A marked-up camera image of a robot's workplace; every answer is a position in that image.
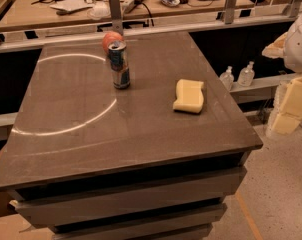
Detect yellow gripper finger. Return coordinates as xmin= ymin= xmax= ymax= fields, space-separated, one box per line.
xmin=262 ymin=33 xmax=287 ymax=59

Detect redbull can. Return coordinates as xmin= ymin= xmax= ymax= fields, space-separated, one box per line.
xmin=108 ymin=40 xmax=130 ymax=89

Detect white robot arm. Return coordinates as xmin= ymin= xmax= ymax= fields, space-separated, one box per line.
xmin=262 ymin=13 xmax=302 ymax=73

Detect clear bottle right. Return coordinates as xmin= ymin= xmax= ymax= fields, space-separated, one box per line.
xmin=237 ymin=61 xmax=255 ymax=87

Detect clear bottle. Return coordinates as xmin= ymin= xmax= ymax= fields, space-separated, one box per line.
xmin=237 ymin=61 xmax=255 ymax=87
xmin=219 ymin=66 xmax=234 ymax=91

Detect clear bottle left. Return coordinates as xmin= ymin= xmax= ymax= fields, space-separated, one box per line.
xmin=219 ymin=66 xmax=234 ymax=91

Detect yellow foam blocks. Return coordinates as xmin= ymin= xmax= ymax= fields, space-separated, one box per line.
xmin=266 ymin=75 xmax=302 ymax=138

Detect yellow sponge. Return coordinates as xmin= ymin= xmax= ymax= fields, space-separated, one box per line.
xmin=173 ymin=79 xmax=204 ymax=113

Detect orange ball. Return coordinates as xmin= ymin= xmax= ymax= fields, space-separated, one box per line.
xmin=102 ymin=31 xmax=124 ymax=54

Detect white papers on desk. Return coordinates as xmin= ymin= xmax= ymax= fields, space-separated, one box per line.
xmin=51 ymin=0 xmax=94 ymax=12

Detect grey drawer cabinet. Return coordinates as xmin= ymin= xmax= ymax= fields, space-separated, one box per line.
xmin=0 ymin=33 xmax=262 ymax=240

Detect metal frame rail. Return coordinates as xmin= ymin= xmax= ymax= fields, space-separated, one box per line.
xmin=0 ymin=5 xmax=302 ymax=53

